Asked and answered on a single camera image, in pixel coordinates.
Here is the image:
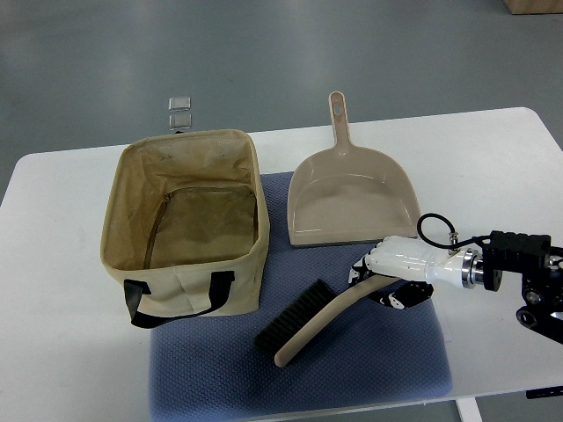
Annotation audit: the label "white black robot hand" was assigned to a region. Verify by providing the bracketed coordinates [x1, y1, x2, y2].
[348, 236, 478, 309]

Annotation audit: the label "beige hand broom black bristles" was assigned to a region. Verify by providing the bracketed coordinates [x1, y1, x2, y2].
[253, 275, 397, 367]

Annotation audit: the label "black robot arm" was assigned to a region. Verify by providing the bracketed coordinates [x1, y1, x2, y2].
[416, 213, 562, 343]

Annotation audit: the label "beige plastic dustpan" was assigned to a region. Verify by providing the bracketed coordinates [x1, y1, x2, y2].
[287, 91, 420, 247]

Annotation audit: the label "blue textured mat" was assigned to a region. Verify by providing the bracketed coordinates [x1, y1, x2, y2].
[149, 173, 452, 421]

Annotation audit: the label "white table leg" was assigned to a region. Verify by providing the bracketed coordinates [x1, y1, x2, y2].
[456, 397, 483, 422]

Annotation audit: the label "black table control panel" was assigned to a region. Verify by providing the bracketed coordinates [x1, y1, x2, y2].
[525, 386, 563, 399]

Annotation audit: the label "wooden box corner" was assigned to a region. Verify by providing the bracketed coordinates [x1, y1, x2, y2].
[503, 0, 563, 15]

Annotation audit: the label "upper metal floor plate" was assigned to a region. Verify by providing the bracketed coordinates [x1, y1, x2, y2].
[168, 96, 191, 111]

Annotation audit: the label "yellow canvas bag black handle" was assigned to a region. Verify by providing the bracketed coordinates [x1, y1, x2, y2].
[100, 129, 270, 329]

